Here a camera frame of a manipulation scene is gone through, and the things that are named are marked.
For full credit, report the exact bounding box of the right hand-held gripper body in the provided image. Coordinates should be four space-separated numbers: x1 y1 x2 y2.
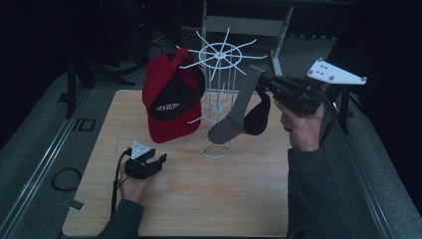
267 57 368 118

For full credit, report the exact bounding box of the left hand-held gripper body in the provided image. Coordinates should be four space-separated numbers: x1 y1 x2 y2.
123 139 157 180

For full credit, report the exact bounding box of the red baseball cap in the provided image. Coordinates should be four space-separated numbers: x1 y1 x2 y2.
141 47 207 144

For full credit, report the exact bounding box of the grey sock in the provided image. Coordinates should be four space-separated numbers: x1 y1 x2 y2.
207 68 265 145

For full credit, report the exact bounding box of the white wire display rack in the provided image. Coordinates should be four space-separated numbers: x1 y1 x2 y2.
175 28 268 160

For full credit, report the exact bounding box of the person's left hand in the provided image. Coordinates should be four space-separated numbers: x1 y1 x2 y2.
117 162 154 204

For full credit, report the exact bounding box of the person's right hand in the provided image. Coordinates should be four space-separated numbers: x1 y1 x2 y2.
273 99 328 153

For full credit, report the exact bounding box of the grey tape piece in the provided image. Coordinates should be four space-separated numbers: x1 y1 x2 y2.
68 198 87 212

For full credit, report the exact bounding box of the black metal stand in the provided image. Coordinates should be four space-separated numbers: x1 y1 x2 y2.
64 54 135 120

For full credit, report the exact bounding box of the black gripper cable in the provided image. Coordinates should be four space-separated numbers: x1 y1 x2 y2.
109 147 133 219

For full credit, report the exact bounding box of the white metal desk frame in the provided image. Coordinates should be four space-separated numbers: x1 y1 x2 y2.
200 0 297 78

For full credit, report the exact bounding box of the black looped floor cable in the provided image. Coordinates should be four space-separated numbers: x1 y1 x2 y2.
50 166 84 193

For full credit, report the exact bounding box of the metal floor rail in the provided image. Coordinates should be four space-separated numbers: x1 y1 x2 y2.
0 87 95 239
334 99 399 239

